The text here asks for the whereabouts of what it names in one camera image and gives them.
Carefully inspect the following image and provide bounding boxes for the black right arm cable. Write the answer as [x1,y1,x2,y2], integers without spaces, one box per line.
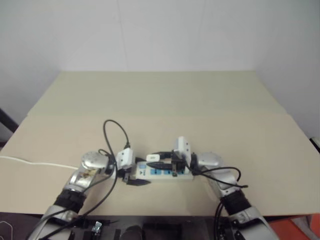
[188,163,249,240]

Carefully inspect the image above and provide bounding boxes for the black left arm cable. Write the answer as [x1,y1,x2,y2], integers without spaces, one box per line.
[27,119,132,240]

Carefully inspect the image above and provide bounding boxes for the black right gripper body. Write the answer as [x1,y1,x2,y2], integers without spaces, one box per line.
[170,149,194,176]

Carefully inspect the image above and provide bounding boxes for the white power strip blue sockets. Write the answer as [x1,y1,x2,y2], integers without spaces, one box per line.
[113,159,195,182]

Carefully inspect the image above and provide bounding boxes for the white power strip cord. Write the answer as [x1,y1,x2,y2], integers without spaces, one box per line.
[0,155,79,170]

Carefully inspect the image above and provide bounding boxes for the small metal clip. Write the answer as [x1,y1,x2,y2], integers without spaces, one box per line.
[91,220,104,234]

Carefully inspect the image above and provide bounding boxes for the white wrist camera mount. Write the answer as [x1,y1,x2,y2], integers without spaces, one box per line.
[172,136,194,161]
[115,147,137,174]

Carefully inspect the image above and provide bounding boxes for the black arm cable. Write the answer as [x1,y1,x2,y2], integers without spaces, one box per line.
[27,119,132,240]
[188,163,249,240]

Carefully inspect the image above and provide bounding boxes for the dark furniture piece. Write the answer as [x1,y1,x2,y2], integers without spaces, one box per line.
[0,107,20,142]

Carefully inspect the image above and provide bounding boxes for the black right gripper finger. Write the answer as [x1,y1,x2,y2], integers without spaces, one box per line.
[145,161,173,171]
[149,149,175,160]

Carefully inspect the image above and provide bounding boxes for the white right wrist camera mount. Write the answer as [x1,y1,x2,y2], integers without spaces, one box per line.
[172,136,194,161]

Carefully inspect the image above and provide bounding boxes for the orange object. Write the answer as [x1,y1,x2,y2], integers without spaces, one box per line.
[262,213,320,240]

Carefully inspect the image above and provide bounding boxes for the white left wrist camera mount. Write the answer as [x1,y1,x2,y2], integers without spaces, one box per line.
[115,147,137,174]

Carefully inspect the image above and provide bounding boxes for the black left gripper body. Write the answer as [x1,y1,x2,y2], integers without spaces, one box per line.
[117,167,133,185]

